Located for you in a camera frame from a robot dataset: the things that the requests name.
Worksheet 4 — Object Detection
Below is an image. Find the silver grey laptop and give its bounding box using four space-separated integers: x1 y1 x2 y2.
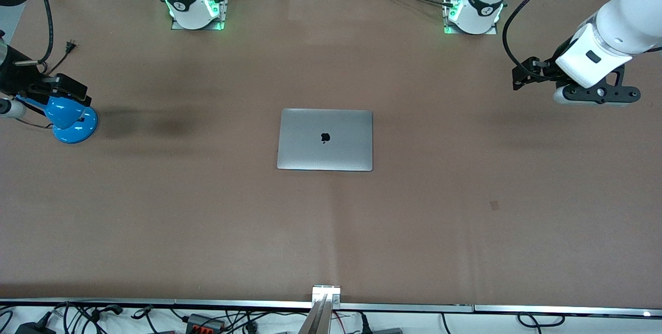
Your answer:
277 108 374 172

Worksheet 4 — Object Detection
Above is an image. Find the brown table cover mat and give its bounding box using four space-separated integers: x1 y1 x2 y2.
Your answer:
0 0 662 308

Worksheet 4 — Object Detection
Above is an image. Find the black orange connector box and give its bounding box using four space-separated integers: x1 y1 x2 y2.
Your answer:
185 313 227 332

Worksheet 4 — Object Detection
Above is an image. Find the blue desk lamp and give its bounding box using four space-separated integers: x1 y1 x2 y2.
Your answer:
16 94 99 144

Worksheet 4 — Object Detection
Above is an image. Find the black power adapter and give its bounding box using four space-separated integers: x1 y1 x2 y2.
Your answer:
14 321 56 334

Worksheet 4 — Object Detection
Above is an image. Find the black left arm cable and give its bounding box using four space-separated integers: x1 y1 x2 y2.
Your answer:
503 0 580 82

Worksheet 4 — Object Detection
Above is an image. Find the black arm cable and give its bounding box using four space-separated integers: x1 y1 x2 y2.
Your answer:
28 0 55 66
503 0 580 82

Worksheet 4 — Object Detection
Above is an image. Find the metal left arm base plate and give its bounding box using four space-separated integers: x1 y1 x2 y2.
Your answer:
441 0 501 36

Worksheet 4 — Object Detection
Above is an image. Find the black looped floor cable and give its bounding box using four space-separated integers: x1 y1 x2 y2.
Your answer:
517 312 565 329

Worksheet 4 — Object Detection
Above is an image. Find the aluminium table edge rail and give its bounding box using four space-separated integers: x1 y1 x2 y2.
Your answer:
0 298 662 320

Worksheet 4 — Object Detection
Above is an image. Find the black plug with cable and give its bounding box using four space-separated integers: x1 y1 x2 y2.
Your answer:
357 313 404 334

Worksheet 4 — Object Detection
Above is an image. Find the aluminium camera post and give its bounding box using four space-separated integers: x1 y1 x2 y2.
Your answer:
297 285 342 334

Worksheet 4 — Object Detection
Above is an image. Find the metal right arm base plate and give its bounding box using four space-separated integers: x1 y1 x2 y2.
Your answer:
170 0 229 32

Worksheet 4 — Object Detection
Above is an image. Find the black lamp power cable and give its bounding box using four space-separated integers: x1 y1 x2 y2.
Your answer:
13 39 78 130

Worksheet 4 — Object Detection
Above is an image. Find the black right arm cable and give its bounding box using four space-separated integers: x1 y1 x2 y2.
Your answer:
28 0 55 66

